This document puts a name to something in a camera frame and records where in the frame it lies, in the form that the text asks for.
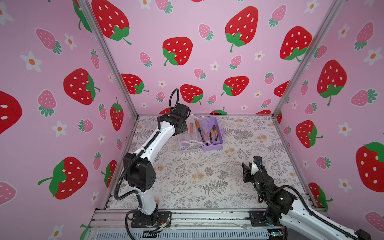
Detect purple plastic tool box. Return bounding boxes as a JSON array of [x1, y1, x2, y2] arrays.
[[177, 115, 226, 152]]

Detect aluminium corner post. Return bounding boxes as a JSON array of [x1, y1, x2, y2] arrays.
[[272, 0, 346, 120], [79, 0, 139, 120]]

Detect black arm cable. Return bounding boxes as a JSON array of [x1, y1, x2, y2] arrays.
[[253, 155, 371, 240], [113, 88, 181, 240]]

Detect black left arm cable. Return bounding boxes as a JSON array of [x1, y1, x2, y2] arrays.
[[113, 88, 181, 240]]

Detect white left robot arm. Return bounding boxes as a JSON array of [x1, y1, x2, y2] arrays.
[[118, 103, 191, 223]]

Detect wooden handle screwdriver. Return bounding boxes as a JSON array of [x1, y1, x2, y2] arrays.
[[195, 121, 204, 143]]

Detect yellow black cutting pliers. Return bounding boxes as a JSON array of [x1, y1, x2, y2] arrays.
[[209, 125, 218, 144]]

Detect aluminium corner post left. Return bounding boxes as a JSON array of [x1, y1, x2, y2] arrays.
[[79, 0, 139, 120]]

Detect aluminium corner post right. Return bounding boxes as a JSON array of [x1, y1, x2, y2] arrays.
[[272, 0, 346, 120]]

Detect aluminium front frame rail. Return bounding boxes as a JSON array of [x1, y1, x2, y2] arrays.
[[80, 208, 325, 240]]

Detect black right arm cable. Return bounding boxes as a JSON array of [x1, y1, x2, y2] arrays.
[[253, 155, 371, 240]]

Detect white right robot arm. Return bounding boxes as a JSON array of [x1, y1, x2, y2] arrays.
[[242, 156, 371, 240]]

